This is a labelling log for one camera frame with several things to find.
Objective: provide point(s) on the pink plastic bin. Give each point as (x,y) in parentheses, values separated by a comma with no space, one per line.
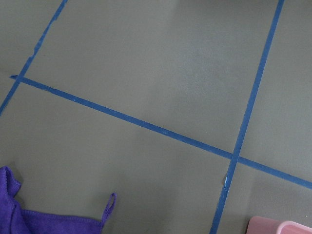
(262,225)

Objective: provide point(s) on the purple microfiber cloth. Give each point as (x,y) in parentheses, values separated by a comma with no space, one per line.
(16,220)

